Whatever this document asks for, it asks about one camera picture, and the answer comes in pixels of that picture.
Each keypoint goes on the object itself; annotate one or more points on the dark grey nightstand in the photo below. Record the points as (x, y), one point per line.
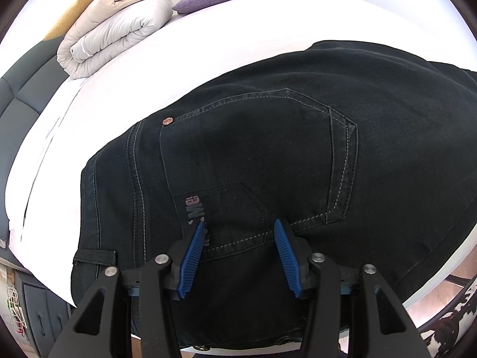
(41, 305)

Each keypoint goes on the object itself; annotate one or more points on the bed with white sheet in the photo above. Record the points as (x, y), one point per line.
(223, 52)

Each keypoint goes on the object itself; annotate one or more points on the black denim pants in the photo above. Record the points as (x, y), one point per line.
(261, 138)

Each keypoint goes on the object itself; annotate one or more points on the grey padded headboard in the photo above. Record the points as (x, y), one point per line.
(22, 78)

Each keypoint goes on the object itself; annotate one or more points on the folded beige duvet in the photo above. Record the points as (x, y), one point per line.
(111, 33)

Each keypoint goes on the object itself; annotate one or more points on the black white patterned cloth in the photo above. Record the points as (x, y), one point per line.
(451, 328)

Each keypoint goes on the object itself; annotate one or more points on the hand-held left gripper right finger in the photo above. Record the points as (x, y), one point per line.
(287, 261)

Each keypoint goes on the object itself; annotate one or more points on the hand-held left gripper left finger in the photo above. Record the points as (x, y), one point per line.
(192, 261)

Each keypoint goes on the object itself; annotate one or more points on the yellow pillow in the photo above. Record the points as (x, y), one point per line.
(65, 18)

